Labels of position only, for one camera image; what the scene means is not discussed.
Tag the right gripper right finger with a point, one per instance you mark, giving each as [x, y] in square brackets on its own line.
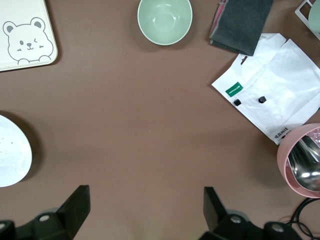
[217, 220]

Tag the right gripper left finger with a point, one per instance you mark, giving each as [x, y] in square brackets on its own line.
[72, 210]

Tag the white round plate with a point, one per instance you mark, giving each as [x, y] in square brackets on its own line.
[12, 155]

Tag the pink bowl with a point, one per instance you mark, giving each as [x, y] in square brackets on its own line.
[282, 162]

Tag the white plastic bag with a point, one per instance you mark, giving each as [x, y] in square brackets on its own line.
[282, 82]

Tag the dark grey folded cloth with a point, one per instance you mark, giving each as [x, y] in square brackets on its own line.
[242, 25]

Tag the cream bear print tray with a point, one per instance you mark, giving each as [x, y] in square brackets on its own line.
[25, 12]

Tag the pale green bowl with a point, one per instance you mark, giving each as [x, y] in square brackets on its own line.
[165, 22]

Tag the pale green cup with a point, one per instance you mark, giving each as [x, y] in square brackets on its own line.
[315, 17]

